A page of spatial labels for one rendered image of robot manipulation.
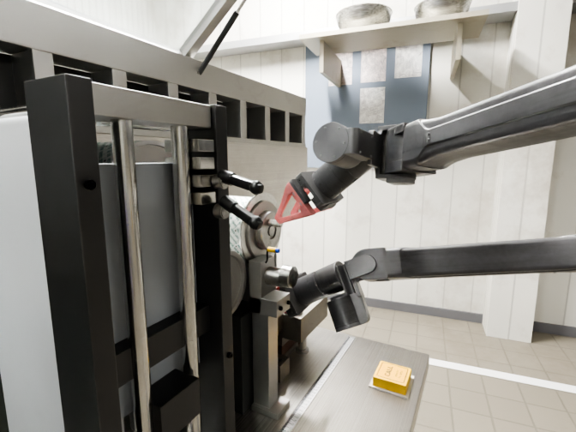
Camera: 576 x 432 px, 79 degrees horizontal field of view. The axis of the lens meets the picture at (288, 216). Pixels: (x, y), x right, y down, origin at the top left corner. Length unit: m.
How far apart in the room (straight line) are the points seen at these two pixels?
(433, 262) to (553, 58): 2.58
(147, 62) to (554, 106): 0.80
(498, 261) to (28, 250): 0.68
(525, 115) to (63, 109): 0.36
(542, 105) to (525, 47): 2.75
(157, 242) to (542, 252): 0.58
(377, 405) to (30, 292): 0.63
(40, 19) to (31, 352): 0.55
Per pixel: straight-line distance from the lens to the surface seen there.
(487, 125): 0.40
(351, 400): 0.81
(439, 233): 3.27
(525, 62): 3.10
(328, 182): 0.57
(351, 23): 2.81
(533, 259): 0.69
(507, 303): 3.23
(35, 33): 0.81
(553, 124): 0.36
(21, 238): 0.54
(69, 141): 0.27
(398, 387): 0.84
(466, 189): 3.23
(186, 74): 1.02
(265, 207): 0.67
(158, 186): 0.35
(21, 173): 0.51
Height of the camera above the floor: 1.39
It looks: 9 degrees down
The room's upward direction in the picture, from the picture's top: straight up
